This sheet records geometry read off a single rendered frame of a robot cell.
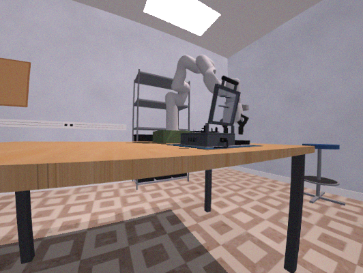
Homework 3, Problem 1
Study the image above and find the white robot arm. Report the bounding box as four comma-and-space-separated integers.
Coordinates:
165, 55, 222, 130

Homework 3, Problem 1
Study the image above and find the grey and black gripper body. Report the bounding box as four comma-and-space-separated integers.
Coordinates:
234, 103, 243, 124

